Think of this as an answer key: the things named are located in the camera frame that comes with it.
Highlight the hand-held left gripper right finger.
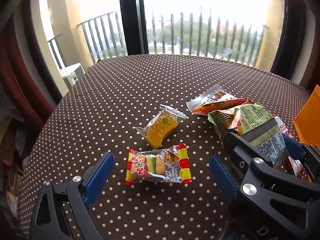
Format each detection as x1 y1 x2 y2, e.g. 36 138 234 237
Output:
209 155 238 205

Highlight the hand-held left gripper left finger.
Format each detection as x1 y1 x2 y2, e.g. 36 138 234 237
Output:
30 152 115 240

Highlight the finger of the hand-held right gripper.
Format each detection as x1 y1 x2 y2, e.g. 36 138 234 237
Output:
224 132 320 233
282 134 320 183

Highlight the white and red bar packet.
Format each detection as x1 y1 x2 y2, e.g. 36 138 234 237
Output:
272 114 313 183

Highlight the orange cardboard box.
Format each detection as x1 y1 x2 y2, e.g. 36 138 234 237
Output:
292 85 320 148

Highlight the green snack packet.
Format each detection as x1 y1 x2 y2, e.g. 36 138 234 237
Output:
208 103 288 168

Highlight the orange packet with clear ends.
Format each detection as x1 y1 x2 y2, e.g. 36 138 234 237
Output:
186 84 255 117

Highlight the colourful gummy candy packet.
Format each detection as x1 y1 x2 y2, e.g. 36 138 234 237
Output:
125 143 193 186

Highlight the clear orange jelly packet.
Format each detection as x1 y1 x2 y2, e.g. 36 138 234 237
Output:
135 104 188 149

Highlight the brown polka dot tablecloth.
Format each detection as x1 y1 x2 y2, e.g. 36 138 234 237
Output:
16 54 320 240

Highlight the brown cardboard box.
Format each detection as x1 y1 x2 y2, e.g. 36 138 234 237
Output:
0 152 25 220

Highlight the white outdoor air conditioner unit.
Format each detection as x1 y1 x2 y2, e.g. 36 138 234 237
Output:
59 63 86 88

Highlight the dark red curtain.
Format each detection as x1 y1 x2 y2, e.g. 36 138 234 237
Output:
0 12 54 128

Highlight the metal balcony railing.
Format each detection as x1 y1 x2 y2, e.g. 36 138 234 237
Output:
47 6 267 67

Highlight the black window frame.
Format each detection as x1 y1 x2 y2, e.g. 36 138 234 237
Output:
21 0 308 103

